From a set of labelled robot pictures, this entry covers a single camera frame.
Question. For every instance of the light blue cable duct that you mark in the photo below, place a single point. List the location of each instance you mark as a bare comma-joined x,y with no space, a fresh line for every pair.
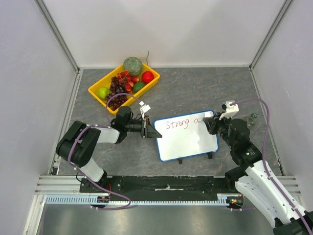
95,200

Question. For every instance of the red fruit cluster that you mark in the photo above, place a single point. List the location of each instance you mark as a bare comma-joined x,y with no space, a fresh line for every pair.
127,81

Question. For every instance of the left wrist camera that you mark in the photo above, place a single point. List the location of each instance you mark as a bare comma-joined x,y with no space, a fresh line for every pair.
144,108

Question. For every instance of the blue framed whiteboard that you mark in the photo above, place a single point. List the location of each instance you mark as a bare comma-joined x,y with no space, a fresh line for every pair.
185,136

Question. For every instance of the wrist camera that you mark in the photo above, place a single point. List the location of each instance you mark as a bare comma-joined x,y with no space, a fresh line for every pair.
144,108
229,109

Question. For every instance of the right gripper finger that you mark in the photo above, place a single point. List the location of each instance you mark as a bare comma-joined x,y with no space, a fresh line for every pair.
209,120
211,127

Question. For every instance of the green melon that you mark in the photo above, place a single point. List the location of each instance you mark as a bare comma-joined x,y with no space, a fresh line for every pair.
133,65

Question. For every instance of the light green apple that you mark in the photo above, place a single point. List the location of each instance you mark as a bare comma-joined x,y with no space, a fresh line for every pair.
103,92

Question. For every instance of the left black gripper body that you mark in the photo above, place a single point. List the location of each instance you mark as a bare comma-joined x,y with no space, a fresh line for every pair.
144,129

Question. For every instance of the yellow plastic tray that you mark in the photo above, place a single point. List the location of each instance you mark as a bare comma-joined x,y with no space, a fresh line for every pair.
118,96

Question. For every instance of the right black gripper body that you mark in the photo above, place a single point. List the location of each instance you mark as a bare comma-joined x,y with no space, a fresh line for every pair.
215,125

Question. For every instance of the red apple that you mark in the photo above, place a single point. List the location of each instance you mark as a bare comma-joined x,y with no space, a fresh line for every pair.
147,77

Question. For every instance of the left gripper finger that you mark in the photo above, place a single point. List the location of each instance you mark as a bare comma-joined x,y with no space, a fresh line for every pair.
153,135
150,128

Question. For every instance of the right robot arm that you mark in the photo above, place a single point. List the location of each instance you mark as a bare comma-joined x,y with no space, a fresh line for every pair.
254,179

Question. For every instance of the dark green lime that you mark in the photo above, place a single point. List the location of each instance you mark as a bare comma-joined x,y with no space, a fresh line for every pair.
138,86

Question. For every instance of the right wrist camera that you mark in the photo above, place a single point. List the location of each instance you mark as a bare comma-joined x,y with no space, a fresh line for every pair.
229,109

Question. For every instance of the glass soda bottle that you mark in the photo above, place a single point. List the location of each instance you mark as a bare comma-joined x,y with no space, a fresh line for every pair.
251,120

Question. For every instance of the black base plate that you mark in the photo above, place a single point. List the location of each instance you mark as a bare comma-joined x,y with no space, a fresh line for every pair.
171,188

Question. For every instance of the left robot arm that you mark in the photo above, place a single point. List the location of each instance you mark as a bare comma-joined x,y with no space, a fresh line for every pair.
79,142

